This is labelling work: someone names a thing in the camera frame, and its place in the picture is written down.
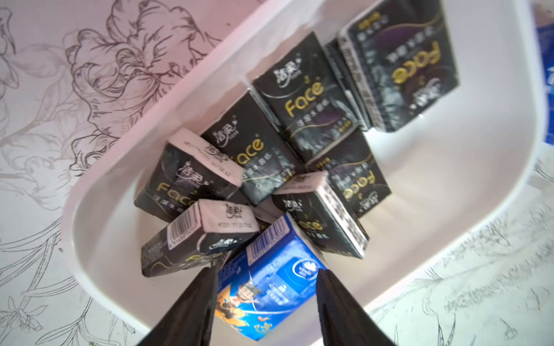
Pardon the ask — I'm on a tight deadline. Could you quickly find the black Face tissue pack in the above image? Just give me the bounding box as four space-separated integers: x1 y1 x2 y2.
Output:
134 128 245 223
201 91 304 206
252 33 359 164
324 38 372 132
141 199 261 278
337 1 459 132
272 171 369 259
307 129 392 219

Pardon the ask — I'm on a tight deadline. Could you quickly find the blue pocket tissue pack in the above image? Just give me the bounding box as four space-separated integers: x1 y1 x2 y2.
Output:
532 1 553 145

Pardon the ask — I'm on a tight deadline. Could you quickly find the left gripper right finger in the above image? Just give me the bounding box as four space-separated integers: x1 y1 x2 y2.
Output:
316 269 395 346

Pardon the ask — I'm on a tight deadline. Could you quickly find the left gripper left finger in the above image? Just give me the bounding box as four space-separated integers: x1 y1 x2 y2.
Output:
138 268 218 346

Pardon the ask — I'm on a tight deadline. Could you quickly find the blue cartoon tissue pack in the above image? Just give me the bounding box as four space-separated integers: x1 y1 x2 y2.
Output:
215 213 326 341

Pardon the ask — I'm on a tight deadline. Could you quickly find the white plastic storage box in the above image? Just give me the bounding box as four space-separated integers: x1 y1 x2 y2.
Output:
59 0 548 343

